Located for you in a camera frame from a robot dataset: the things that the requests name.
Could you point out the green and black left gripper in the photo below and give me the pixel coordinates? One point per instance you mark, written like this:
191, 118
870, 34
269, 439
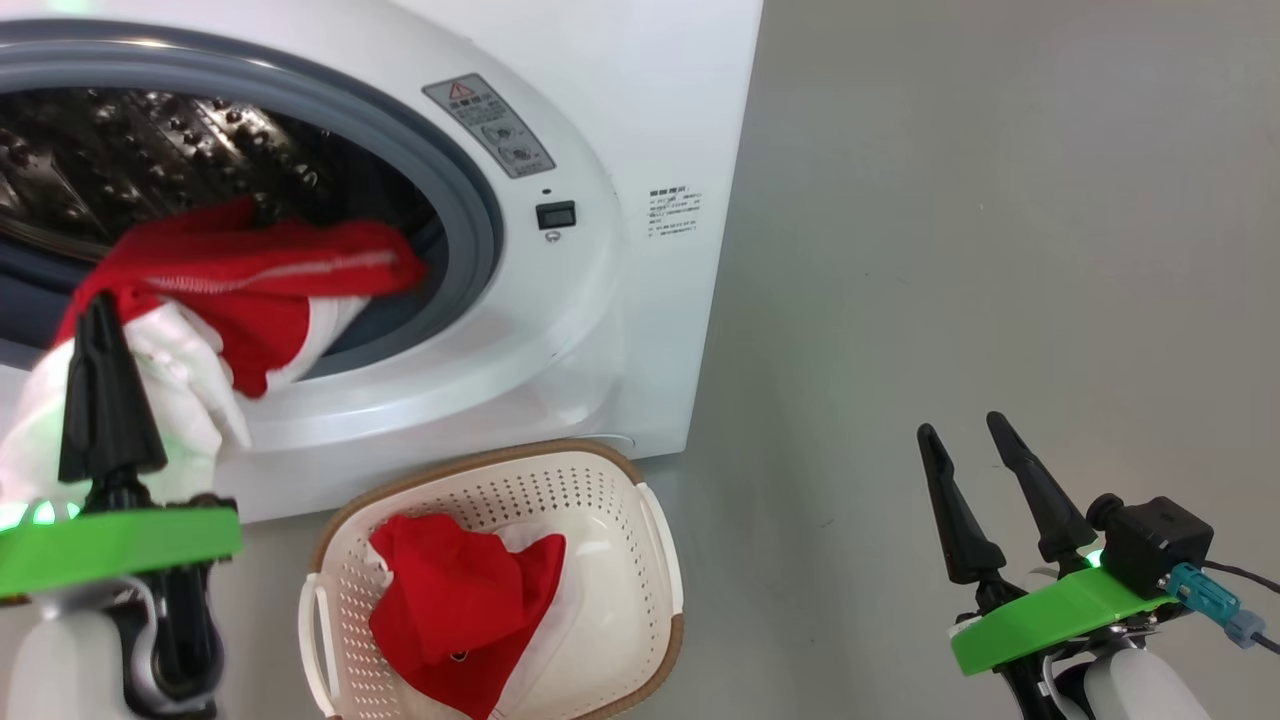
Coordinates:
120, 550

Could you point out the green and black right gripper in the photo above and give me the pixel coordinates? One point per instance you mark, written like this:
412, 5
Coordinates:
1050, 615

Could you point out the red and white garment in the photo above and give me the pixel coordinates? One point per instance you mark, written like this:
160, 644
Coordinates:
260, 290
450, 610

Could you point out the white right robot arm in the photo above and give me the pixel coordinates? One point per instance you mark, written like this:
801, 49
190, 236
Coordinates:
1130, 690

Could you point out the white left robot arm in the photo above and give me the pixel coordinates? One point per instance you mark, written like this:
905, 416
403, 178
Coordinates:
60, 660

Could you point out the cream basket with brown rim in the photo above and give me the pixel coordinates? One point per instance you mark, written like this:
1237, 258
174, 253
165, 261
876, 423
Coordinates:
620, 560

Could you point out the white front-load washing machine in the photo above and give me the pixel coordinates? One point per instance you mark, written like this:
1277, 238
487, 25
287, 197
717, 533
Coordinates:
620, 320

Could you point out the black door latch socket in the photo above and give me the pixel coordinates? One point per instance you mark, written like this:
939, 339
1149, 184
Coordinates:
556, 215

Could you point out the grey warning sticker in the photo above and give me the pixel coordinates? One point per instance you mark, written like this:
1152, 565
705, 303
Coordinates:
490, 125

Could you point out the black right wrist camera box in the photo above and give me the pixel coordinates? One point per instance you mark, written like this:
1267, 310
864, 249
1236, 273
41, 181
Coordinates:
1155, 545

